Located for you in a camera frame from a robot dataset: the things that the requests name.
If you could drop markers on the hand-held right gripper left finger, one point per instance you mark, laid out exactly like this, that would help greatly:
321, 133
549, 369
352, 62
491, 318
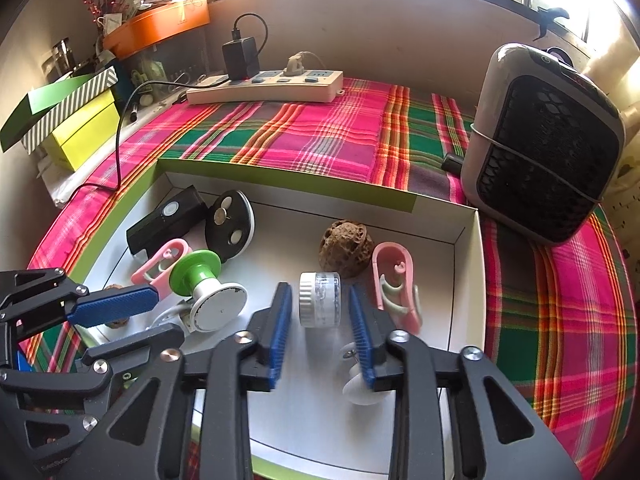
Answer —
280, 330

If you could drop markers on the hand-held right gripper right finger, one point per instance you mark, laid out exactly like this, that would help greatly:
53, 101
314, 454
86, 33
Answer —
362, 340

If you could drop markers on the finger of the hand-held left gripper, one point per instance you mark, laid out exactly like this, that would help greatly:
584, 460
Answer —
115, 305
150, 342

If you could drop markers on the brown walnut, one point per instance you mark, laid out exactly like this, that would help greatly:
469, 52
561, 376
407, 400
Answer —
119, 322
347, 247

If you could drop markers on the white capped clear jar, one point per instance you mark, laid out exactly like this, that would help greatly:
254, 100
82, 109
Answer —
320, 300

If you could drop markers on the pink nose clip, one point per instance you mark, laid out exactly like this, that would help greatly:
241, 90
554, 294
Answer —
387, 260
160, 260

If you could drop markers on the green white spool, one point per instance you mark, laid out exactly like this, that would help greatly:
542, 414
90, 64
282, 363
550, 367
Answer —
220, 305

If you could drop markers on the black bike light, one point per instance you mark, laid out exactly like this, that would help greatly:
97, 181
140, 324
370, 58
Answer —
165, 220

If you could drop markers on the green white cardboard box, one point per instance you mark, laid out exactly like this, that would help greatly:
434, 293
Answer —
280, 225

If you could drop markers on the black oval disc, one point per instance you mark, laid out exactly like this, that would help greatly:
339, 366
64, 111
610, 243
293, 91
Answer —
230, 225

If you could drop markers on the pink green plaid tablecloth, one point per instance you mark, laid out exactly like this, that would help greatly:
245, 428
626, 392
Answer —
550, 310

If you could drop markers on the green white striped box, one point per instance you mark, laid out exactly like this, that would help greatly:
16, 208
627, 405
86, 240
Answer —
75, 105

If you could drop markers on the dark green box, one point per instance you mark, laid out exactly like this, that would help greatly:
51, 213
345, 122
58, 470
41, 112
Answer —
55, 92

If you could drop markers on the white power strip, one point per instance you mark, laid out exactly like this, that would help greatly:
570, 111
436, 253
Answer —
260, 91

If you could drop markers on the glass tank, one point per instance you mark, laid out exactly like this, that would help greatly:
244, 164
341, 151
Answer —
170, 65

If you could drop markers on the glass jar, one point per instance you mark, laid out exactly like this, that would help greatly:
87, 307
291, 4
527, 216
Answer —
62, 60

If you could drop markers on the white black space heater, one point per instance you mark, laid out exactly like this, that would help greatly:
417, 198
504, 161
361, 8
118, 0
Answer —
540, 160

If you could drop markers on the beige figurine plug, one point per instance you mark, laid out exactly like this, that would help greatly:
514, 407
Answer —
295, 65

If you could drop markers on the black charger adapter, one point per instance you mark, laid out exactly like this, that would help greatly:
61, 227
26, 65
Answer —
240, 60

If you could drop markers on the orange box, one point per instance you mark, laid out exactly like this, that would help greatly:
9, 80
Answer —
160, 25

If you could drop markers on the cream dotted curtain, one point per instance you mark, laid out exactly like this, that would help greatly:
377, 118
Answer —
627, 185

